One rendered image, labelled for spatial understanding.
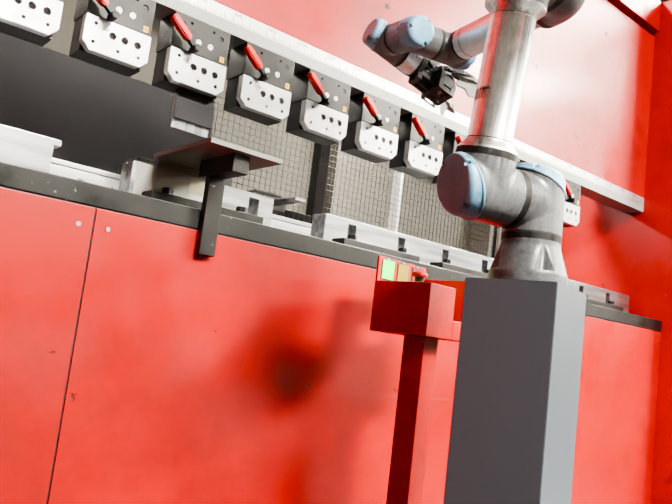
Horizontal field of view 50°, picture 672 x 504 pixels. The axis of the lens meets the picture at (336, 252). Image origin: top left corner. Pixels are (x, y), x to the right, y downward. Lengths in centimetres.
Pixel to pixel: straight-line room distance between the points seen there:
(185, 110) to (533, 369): 100
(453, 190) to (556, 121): 153
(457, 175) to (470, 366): 36
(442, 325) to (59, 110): 124
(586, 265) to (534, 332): 212
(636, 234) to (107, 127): 222
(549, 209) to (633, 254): 194
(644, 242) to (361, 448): 182
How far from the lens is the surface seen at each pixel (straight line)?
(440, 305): 165
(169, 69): 174
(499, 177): 134
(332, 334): 182
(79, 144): 221
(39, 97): 220
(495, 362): 136
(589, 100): 306
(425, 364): 170
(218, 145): 150
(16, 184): 146
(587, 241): 346
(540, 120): 275
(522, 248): 139
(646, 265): 331
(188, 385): 160
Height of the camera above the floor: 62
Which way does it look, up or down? 7 degrees up
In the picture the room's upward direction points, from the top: 7 degrees clockwise
